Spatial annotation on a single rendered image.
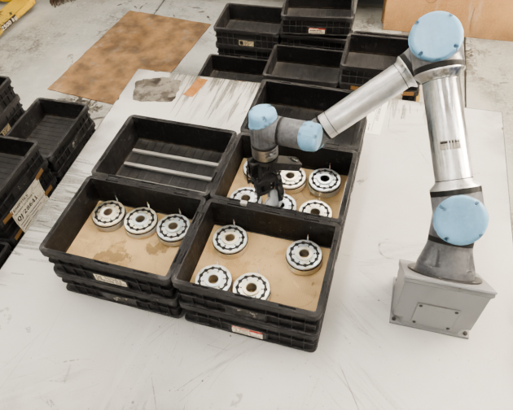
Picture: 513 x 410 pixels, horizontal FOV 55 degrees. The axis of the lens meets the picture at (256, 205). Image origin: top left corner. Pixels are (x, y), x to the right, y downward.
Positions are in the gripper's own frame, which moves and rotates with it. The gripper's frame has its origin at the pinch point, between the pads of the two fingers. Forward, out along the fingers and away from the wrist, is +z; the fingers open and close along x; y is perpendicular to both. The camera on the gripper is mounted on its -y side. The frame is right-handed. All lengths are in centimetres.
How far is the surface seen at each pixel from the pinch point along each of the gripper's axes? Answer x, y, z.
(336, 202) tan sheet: 8.8, -17.1, 2.8
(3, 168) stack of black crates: -109, 80, 30
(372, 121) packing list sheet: -28, -61, 14
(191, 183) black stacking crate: -22.8, 19.0, 1.1
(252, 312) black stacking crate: 30.6, 25.0, 1.1
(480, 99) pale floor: -73, -188, 81
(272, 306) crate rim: 35.4, 21.2, -5.7
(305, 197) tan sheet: 2.1, -9.9, 2.4
